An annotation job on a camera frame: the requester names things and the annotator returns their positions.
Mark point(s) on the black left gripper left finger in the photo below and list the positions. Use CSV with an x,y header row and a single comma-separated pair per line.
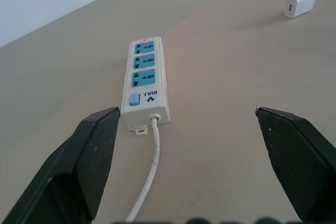
x,y
76,166

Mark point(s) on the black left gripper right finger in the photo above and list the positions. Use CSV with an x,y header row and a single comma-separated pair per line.
x,y
299,155

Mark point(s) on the white power strip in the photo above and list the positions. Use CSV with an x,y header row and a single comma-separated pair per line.
x,y
145,82

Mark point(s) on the white USB charger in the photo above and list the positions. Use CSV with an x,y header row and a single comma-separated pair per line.
x,y
300,3

